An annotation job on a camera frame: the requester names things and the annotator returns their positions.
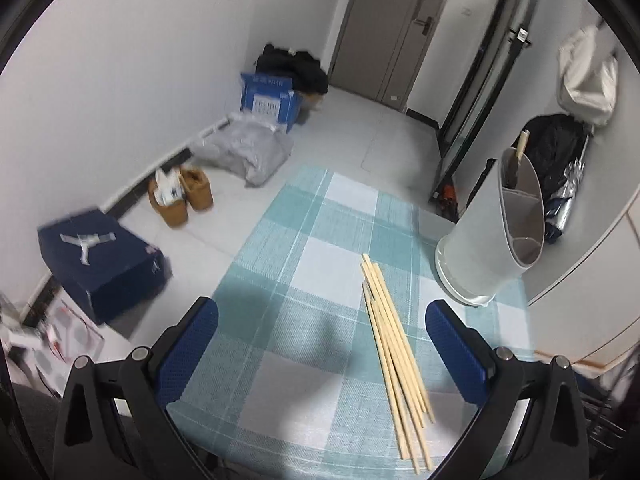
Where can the pile of wooden chopsticks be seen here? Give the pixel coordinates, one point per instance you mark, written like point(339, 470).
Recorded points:
point(397, 360)

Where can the grey plastic bag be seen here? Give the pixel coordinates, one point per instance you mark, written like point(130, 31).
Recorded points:
point(245, 150)

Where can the black jacket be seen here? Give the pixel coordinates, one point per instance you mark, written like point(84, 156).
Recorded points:
point(550, 145)

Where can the blue cardboard carton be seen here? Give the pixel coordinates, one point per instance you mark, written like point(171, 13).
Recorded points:
point(270, 105)

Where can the silver folded umbrella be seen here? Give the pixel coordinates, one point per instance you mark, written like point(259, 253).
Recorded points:
point(570, 195)

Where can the grey door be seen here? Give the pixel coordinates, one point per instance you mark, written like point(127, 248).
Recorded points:
point(375, 35)

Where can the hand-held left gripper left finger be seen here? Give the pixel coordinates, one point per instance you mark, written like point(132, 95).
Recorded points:
point(192, 350)

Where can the dark blue shoebox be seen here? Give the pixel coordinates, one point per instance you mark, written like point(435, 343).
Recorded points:
point(100, 270)

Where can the white paper in boots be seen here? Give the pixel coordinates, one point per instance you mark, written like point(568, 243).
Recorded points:
point(167, 190)

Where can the white wardrobe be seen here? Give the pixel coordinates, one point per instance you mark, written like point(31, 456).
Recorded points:
point(600, 270)

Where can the teal plaid tablecloth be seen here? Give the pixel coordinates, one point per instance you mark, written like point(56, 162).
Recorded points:
point(280, 285)

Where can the white utensil holder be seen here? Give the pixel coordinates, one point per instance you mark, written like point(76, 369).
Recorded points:
point(480, 250)

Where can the brown boot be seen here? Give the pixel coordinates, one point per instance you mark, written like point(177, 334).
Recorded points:
point(172, 215)
point(200, 192)

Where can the white shoulder bag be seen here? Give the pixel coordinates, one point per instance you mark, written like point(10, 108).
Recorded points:
point(587, 85)

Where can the long wooden chopstick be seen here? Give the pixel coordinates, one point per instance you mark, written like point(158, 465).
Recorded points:
point(521, 142)

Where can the white printed appliance box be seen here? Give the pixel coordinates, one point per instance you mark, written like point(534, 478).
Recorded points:
point(65, 335)

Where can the black duffel bag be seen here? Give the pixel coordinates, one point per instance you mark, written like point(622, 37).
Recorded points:
point(295, 67)

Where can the black framed glass door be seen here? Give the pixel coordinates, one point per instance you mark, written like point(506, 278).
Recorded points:
point(480, 90)

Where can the orange and black object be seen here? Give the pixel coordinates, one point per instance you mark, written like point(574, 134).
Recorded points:
point(446, 200)

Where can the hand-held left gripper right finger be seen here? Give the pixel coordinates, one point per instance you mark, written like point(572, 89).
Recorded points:
point(455, 355)

